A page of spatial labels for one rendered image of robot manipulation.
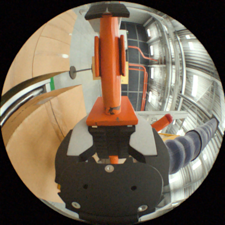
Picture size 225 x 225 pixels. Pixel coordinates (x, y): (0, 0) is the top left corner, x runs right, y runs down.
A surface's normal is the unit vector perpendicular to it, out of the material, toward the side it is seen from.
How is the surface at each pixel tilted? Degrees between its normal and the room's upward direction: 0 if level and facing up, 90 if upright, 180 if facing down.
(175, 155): 108
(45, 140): 1
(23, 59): 0
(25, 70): 0
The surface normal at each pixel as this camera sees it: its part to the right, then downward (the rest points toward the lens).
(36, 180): 1.00, -0.03
